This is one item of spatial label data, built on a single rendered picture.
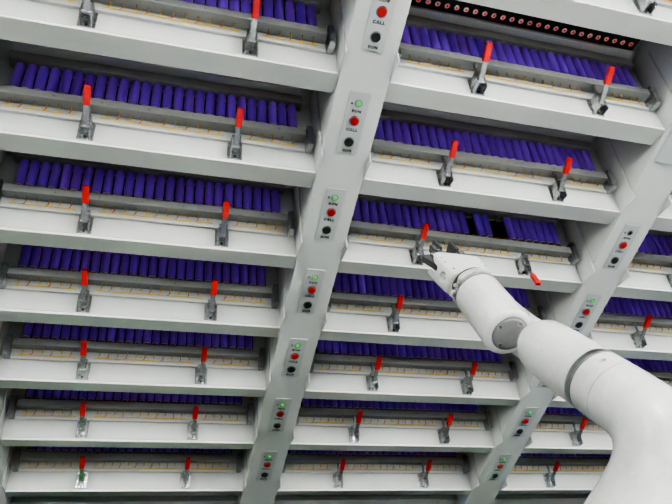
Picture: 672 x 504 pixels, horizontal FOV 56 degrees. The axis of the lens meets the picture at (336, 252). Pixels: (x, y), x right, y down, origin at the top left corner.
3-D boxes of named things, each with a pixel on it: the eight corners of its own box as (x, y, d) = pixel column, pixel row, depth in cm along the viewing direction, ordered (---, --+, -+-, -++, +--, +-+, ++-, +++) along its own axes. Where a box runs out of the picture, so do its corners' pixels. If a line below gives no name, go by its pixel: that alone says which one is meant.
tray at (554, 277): (572, 293, 155) (595, 272, 148) (334, 272, 140) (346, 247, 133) (550, 228, 167) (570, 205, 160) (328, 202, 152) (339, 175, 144)
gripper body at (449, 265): (442, 304, 116) (423, 276, 126) (493, 309, 118) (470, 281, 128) (453, 268, 113) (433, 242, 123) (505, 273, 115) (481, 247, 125)
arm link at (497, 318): (512, 291, 115) (478, 265, 111) (547, 330, 103) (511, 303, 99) (481, 324, 117) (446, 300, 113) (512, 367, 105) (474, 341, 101)
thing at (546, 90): (651, 145, 134) (697, 95, 124) (381, 101, 119) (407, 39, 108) (619, 82, 146) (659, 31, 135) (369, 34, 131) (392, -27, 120)
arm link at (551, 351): (666, 392, 88) (536, 314, 116) (598, 339, 82) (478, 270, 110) (627, 444, 89) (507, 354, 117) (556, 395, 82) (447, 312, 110)
